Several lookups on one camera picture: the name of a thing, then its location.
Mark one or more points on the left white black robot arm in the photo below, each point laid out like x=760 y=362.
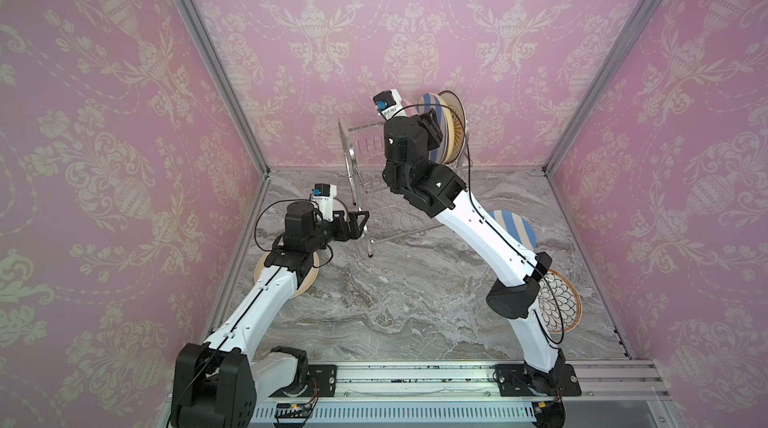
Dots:
x=218 y=382

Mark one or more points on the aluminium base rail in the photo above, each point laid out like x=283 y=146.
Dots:
x=463 y=394

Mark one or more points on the scale pattern plate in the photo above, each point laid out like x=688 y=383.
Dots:
x=560 y=304

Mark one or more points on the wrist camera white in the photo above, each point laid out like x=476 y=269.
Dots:
x=324 y=195
x=389 y=104

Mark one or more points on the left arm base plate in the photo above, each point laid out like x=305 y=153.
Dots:
x=321 y=381

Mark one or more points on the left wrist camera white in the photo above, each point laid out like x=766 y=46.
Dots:
x=324 y=195

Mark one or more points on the blue striped plate front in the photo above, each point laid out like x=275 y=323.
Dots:
x=427 y=103

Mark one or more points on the cream plate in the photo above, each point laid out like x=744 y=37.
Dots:
x=307 y=282

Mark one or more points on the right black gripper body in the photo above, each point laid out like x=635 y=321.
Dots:
x=395 y=181

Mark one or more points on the steel two-tier dish rack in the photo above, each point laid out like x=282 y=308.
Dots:
x=391 y=217

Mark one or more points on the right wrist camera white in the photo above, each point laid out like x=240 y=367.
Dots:
x=389 y=104

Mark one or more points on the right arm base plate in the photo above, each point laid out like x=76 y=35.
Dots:
x=520 y=380

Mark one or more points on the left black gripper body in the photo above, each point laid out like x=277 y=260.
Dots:
x=335 y=231

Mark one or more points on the sunburst plate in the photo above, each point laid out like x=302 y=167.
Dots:
x=456 y=125

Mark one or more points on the yellow bear plate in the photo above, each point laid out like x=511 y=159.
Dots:
x=452 y=135

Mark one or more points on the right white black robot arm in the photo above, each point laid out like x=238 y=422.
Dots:
x=438 y=192

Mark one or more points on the blue striped plate back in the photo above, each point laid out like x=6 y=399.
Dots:
x=516 y=226

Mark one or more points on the blue striped plate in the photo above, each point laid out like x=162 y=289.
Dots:
x=516 y=226
x=427 y=103

